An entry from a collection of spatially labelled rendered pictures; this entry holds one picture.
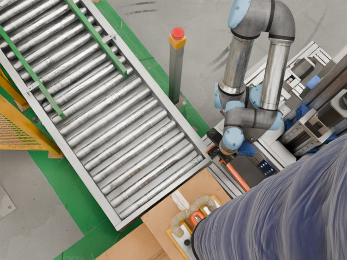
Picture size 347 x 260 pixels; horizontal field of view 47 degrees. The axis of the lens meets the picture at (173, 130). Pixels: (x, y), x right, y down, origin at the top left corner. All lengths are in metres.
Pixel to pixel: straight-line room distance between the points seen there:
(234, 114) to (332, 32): 2.14
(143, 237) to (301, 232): 2.00
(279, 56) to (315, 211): 1.22
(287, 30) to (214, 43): 1.80
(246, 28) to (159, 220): 0.96
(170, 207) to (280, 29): 0.96
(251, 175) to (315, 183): 2.39
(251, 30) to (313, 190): 1.20
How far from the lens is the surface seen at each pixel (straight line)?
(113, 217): 2.29
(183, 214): 1.83
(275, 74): 1.54
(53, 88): 2.58
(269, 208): 0.47
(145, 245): 2.32
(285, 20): 1.51
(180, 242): 1.89
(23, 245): 3.02
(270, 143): 2.04
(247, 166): 2.75
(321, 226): 0.32
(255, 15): 1.49
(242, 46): 1.57
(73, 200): 2.94
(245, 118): 1.55
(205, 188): 1.94
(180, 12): 3.39
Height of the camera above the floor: 2.86
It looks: 74 degrees down
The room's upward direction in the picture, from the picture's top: 4 degrees clockwise
